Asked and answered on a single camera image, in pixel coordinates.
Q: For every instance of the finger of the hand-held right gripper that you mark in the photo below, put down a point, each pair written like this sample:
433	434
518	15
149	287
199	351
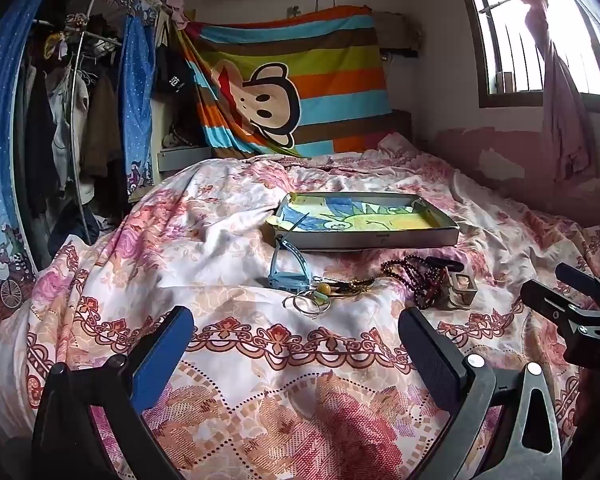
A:
587	282
555	307

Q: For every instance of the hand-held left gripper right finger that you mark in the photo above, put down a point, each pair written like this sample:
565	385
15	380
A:
430	355

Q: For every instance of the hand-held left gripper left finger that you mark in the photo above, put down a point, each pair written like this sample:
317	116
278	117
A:
162	355

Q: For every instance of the beige square watch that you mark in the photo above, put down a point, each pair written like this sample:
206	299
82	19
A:
459	287

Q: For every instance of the grey shallow box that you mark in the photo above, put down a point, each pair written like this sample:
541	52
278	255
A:
370	237

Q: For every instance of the silver bangles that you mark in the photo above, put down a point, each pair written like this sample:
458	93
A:
300	305

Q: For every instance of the blue wrist watch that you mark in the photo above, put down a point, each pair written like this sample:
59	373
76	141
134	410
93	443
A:
286	280

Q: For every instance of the floral pink blanket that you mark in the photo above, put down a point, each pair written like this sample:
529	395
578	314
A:
230	260

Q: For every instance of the pink curtain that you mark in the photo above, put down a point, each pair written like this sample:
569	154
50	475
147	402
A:
562	110

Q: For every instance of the wooden headboard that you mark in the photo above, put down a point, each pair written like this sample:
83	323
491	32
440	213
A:
402	122

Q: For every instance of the blue dotted wardrobe curtain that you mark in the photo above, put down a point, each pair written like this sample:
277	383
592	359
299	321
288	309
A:
0	110
137	110

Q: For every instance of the barred window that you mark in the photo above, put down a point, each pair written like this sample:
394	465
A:
510	45

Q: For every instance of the striped cartoon monkey sheet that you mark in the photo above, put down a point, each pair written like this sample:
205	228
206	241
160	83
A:
320	60

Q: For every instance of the metal clothes rack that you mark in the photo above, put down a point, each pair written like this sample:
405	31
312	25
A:
87	37

